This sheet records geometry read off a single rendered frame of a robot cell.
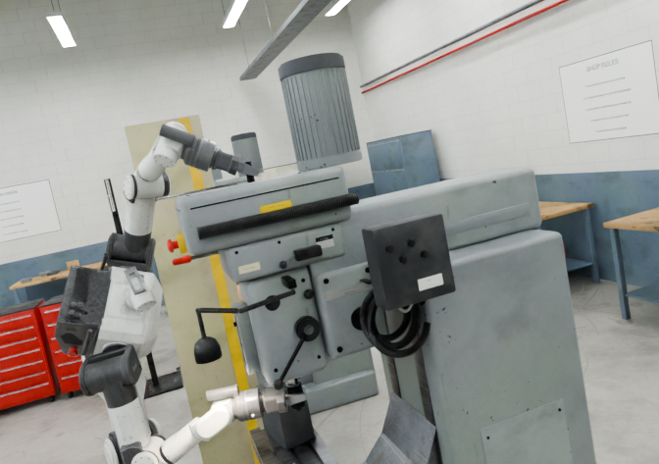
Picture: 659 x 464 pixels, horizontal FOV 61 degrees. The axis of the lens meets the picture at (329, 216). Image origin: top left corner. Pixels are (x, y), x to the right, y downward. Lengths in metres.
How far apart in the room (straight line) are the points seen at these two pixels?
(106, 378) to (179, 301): 1.65
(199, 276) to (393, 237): 2.14
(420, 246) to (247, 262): 0.47
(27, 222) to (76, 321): 8.98
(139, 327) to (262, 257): 0.52
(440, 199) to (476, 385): 0.56
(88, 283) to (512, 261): 1.30
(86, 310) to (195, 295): 1.61
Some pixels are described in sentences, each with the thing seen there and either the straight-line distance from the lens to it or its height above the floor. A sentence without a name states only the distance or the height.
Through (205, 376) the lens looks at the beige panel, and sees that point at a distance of 3.55.
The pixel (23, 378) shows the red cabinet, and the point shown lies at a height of 0.34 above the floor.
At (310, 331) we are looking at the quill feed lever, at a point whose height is 1.45.
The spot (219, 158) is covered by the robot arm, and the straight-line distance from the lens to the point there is 1.62.
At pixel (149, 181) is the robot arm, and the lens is 1.85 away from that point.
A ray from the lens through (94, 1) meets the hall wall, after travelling 11.16.
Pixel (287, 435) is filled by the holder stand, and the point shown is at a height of 0.96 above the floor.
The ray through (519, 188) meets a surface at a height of 1.70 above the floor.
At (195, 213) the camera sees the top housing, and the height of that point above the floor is 1.84.
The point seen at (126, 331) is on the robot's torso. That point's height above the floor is 1.52.
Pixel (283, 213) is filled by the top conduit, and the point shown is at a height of 1.79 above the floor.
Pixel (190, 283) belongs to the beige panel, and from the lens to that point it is 3.41.
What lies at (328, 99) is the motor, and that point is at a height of 2.08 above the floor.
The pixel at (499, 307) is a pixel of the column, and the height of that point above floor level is 1.39.
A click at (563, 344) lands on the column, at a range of 1.92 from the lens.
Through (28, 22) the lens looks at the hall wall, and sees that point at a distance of 11.16.
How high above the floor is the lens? 1.92
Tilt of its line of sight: 6 degrees down
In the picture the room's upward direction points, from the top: 11 degrees counter-clockwise
